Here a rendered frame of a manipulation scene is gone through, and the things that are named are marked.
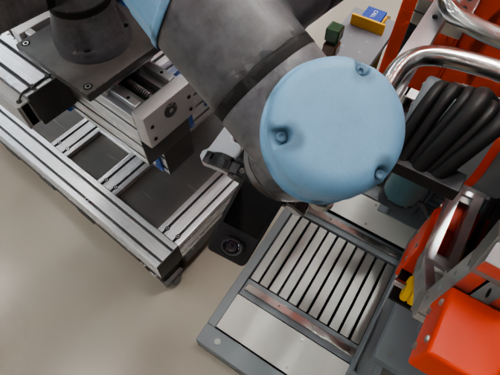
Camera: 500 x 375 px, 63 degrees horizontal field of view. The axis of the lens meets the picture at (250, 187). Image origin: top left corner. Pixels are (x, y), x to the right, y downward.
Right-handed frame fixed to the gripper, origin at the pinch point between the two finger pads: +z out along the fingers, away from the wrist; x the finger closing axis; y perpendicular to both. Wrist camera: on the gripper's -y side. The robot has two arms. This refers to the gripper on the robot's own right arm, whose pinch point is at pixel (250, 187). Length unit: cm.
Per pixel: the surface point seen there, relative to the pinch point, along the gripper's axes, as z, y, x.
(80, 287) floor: 91, -50, 28
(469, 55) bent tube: -7.3, 27.2, -15.8
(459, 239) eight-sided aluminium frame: 21.5, 12.6, -42.9
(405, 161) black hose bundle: -10.4, 10.3, -13.4
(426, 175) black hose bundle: -11.6, 9.8, -15.8
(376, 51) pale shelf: 74, 65, -21
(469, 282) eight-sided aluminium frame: -10.7, 1.7, -26.3
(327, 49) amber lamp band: 55, 48, -5
